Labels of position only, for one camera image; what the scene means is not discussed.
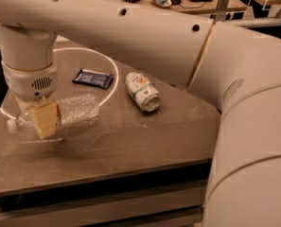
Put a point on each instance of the white green soda can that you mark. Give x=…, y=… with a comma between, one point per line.
x=144, y=94

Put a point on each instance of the right metal bracket post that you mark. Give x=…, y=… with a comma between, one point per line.
x=221, y=10

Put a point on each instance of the metal guard rail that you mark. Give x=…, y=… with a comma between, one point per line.
x=253, y=23

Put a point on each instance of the clear plastic water bottle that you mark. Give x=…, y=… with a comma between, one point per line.
x=71, y=112

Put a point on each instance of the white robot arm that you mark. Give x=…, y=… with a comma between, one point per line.
x=235, y=69

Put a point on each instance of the blue white face mask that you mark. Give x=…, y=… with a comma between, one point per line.
x=162, y=3

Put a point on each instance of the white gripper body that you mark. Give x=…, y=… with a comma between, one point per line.
x=31, y=83

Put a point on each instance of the dark blue snack packet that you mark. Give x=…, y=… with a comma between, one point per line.
x=93, y=78

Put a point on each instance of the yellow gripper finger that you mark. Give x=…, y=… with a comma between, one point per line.
x=23, y=106
x=45, y=119

